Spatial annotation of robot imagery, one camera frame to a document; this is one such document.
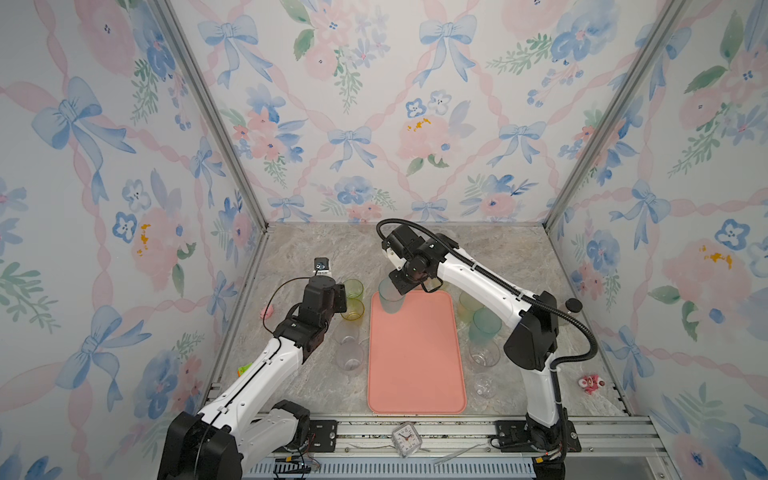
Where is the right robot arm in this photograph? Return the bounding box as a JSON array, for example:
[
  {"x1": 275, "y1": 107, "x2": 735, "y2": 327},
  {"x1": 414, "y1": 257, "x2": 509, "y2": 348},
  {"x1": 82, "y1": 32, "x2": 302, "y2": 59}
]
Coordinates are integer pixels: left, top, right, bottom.
[{"x1": 376, "y1": 218, "x2": 571, "y2": 452}]

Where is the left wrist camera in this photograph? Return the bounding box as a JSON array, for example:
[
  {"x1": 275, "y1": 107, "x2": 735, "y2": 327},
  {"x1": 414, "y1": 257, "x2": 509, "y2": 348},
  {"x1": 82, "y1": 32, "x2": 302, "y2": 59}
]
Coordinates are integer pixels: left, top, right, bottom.
[{"x1": 313, "y1": 257, "x2": 332, "y2": 277}]

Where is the yellow glass cup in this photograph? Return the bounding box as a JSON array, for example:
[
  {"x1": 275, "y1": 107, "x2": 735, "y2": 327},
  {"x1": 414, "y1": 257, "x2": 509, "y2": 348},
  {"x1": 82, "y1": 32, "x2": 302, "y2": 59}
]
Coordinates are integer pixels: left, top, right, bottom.
[{"x1": 341, "y1": 298, "x2": 365, "y2": 322}]

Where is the clear plastic stick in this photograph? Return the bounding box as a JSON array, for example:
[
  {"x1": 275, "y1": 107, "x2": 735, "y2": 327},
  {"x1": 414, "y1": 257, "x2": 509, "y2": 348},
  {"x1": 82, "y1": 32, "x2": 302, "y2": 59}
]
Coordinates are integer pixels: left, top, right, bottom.
[{"x1": 433, "y1": 443, "x2": 486, "y2": 465}]

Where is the pink plastic tray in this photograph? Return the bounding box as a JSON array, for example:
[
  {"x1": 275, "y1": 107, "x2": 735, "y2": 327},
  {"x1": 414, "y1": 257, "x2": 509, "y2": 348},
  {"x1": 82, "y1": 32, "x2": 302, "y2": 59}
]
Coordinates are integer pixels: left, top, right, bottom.
[{"x1": 367, "y1": 291, "x2": 467, "y2": 416}]

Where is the clear textured cup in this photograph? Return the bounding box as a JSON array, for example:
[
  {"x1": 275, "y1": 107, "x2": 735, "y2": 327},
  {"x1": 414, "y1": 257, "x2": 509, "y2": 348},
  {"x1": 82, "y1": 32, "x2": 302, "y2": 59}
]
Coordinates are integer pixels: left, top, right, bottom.
[{"x1": 467, "y1": 341, "x2": 501, "y2": 369}]

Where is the black corrugated cable conduit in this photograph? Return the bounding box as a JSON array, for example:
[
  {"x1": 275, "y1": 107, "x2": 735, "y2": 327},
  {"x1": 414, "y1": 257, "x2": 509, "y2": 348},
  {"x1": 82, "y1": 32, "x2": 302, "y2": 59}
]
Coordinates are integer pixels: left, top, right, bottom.
[{"x1": 376, "y1": 218, "x2": 600, "y2": 421}]

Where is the pink toy pig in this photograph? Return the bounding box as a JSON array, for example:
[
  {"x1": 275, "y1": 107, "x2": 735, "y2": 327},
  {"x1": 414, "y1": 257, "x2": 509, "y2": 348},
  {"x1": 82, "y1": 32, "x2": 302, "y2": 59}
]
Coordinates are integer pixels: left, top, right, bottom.
[{"x1": 259, "y1": 305, "x2": 274, "y2": 320}]

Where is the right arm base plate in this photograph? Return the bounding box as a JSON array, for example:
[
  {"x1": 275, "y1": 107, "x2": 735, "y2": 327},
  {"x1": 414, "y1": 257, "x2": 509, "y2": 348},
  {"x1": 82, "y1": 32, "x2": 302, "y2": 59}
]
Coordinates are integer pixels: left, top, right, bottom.
[{"x1": 491, "y1": 420, "x2": 582, "y2": 454}]

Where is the clear glass cup lower left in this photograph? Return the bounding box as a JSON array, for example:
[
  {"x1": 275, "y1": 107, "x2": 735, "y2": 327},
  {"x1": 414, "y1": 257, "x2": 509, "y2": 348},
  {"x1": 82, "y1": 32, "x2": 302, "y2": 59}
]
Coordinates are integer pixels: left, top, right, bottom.
[{"x1": 335, "y1": 341, "x2": 366, "y2": 376}]

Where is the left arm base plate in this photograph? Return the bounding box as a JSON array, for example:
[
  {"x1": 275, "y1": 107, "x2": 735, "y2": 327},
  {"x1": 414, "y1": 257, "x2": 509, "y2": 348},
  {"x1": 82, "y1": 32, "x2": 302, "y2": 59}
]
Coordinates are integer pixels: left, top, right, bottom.
[{"x1": 281, "y1": 420, "x2": 339, "y2": 454}]

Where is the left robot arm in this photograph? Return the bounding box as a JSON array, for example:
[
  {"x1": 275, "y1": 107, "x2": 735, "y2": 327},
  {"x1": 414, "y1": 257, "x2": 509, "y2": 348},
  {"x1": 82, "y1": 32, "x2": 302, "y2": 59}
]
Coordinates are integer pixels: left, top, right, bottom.
[{"x1": 157, "y1": 275, "x2": 347, "y2": 479}]

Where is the jar with black lid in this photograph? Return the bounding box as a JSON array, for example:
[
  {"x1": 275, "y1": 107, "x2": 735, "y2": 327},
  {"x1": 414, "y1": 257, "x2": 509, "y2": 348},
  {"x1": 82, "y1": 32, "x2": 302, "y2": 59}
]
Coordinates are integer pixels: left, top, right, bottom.
[{"x1": 558, "y1": 298, "x2": 583, "y2": 314}]

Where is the small clear glass front right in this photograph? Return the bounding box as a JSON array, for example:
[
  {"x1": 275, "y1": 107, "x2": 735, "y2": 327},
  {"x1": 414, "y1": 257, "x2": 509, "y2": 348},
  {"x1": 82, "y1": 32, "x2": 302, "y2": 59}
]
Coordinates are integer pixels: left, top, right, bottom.
[{"x1": 470, "y1": 373, "x2": 498, "y2": 399}]

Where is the red pink toy figure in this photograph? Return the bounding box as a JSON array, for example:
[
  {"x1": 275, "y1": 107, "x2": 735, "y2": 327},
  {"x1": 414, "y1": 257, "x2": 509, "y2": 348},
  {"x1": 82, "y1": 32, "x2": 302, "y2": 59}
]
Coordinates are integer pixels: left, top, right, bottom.
[{"x1": 578, "y1": 374, "x2": 605, "y2": 395}]

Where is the yellow-green textured cup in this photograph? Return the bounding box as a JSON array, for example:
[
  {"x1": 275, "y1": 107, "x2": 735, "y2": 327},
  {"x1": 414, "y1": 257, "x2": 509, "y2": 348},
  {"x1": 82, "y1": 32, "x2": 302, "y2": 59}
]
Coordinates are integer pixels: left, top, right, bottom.
[{"x1": 456, "y1": 292, "x2": 484, "y2": 324}]

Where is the small white clock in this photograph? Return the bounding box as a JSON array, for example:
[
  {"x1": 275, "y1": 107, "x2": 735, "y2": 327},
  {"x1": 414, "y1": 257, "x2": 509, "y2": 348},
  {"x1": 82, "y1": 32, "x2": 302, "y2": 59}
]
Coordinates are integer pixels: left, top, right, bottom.
[{"x1": 391, "y1": 422, "x2": 423, "y2": 458}]

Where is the aluminium rail frame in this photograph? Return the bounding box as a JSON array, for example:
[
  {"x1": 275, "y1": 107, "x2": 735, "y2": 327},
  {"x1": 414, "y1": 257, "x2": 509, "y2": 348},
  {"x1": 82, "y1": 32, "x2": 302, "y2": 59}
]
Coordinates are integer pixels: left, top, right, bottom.
[{"x1": 161, "y1": 412, "x2": 667, "y2": 480}]

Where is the green glass cup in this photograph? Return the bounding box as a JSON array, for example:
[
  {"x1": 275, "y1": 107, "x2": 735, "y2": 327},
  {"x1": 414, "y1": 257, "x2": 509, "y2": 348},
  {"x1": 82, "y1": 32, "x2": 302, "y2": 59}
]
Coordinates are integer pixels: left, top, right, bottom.
[{"x1": 343, "y1": 278, "x2": 365, "y2": 300}]

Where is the tall teal textured cup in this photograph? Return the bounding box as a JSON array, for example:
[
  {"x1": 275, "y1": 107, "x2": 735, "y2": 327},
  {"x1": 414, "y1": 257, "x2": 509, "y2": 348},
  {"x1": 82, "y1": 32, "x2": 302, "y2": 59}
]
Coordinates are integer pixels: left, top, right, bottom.
[{"x1": 378, "y1": 277, "x2": 405, "y2": 314}]

